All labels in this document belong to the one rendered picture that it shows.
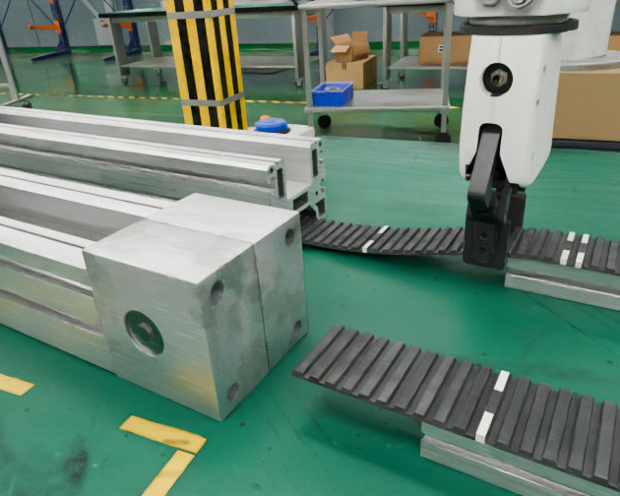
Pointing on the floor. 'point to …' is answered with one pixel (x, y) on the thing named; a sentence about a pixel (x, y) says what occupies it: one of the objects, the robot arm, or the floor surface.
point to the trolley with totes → (324, 97)
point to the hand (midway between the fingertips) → (494, 229)
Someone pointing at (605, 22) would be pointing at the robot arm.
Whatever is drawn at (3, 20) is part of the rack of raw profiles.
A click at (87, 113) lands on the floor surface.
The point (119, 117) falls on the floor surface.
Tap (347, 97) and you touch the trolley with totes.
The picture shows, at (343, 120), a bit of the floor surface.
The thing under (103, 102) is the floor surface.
